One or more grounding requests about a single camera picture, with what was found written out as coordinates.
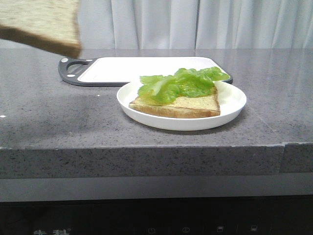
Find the black appliance front panel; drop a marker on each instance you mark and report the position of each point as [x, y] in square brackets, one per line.
[270, 215]

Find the bread slice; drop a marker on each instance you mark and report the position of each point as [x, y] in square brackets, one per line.
[182, 107]
[50, 25]

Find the white round plate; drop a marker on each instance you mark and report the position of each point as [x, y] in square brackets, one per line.
[231, 99]

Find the white cutting board grey rim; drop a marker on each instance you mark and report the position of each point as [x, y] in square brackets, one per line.
[118, 71]

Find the grey white curtain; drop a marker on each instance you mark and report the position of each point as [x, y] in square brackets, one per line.
[195, 24]

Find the green lettuce leaf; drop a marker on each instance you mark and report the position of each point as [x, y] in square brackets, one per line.
[191, 83]

